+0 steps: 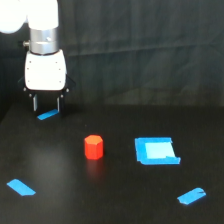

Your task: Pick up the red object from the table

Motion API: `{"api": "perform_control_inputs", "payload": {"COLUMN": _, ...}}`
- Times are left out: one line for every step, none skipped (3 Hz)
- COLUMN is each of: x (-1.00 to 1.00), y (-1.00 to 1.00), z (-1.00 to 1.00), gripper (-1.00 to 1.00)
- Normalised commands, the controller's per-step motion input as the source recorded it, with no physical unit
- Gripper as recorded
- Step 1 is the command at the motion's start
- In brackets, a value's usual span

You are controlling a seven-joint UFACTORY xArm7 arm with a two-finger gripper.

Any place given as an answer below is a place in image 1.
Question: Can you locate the blue tape strip top left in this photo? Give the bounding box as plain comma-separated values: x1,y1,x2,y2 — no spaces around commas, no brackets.
37,109,59,120

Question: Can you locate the blue tape strip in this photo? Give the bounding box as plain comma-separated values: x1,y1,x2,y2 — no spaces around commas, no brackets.
177,187,206,205
37,109,59,120
7,179,36,196

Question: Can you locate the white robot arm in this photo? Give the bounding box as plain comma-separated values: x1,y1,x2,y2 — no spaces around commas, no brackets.
0,0,75,120

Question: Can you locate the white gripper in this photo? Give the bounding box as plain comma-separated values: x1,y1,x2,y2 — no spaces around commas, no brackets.
18,50,76,115

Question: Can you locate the blue tape strip bottom right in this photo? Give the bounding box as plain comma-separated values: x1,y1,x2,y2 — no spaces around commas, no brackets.
177,187,206,205

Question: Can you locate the red hexagonal block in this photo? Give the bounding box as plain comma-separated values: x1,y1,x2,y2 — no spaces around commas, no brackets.
84,135,104,160

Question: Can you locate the blue tape square marker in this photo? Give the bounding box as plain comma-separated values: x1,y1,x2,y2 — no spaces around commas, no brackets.
135,137,181,165

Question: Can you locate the blue tape strip bottom left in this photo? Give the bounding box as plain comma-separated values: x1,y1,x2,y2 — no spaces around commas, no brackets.
7,179,36,196

